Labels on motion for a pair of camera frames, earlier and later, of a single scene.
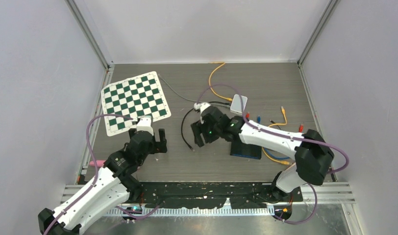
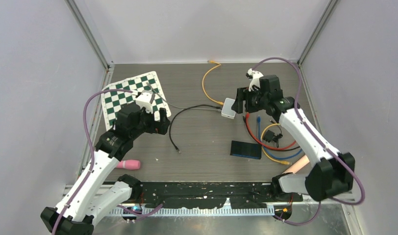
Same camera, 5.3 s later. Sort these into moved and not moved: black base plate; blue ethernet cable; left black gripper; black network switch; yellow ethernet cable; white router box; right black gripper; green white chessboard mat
Moved: left black gripper; white router box; right black gripper
Not moved: green white chessboard mat; blue ethernet cable; black base plate; black network switch; yellow ethernet cable
